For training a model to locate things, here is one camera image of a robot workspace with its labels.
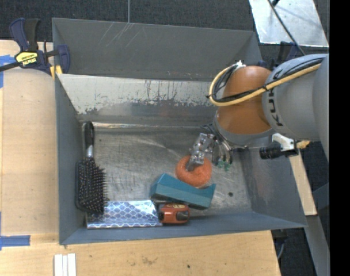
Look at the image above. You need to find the shiny blue patterned flat packet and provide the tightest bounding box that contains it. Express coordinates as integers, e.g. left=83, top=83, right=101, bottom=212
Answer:
left=85, top=199, right=163, bottom=230

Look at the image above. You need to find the black hairbrush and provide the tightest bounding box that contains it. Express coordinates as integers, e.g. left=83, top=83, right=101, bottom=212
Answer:
left=74, top=121, right=110, bottom=215

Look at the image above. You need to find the orange and black tape measure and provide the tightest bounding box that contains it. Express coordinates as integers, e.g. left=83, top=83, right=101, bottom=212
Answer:
left=157, top=202, right=191, bottom=225

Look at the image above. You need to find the grey metal bin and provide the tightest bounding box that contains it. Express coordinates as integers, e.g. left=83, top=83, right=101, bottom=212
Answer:
left=51, top=17, right=309, bottom=246

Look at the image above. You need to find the black cylinder on white bracket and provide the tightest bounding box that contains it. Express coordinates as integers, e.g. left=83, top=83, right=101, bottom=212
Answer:
left=259, top=132, right=300, bottom=160

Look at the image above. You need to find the teal tape dispenser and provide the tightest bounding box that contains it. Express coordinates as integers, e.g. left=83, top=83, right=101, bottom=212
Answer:
left=149, top=172, right=217, bottom=210

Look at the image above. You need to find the pale wood board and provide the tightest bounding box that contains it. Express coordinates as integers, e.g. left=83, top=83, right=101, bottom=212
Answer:
left=1, top=67, right=61, bottom=237

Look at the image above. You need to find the orange fuzzy ring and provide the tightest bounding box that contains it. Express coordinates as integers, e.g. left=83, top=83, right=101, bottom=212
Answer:
left=174, top=154, right=214, bottom=188

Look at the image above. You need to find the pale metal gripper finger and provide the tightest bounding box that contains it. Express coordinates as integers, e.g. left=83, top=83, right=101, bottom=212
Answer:
left=187, top=151, right=206, bottom=172

